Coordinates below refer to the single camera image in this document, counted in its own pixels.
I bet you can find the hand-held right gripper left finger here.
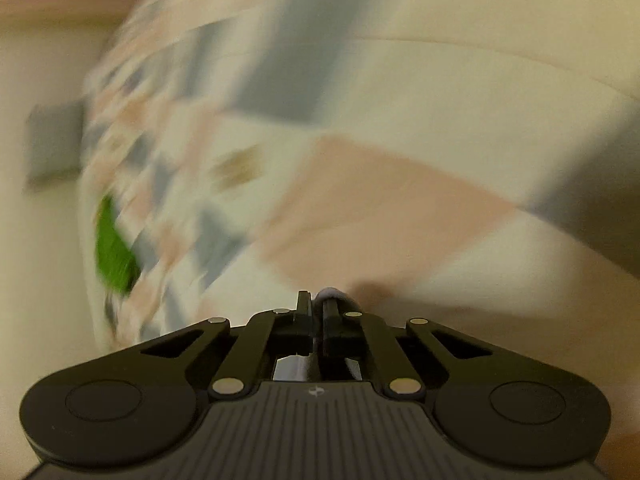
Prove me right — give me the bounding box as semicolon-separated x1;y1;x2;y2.
135;290;313;401

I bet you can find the grey shirt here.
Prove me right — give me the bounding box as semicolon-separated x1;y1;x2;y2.
311;287;362;313

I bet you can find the grey plaid pillow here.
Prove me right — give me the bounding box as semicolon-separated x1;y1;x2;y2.
25;100;88;186

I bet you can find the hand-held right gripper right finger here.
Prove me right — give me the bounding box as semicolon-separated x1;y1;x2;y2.
322;299;501;401

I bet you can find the green knit sweater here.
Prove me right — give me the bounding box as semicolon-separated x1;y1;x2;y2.
95;195;142;296

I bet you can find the checked quilt bed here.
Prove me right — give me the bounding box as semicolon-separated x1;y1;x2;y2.
80;0;640;461

